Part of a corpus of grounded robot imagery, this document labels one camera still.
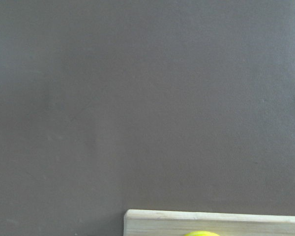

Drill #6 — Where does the wooden cutting board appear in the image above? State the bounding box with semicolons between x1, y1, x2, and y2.
123;209;295;236

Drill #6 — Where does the yellow lemon slice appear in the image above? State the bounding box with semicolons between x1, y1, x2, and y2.
184;231;219;236

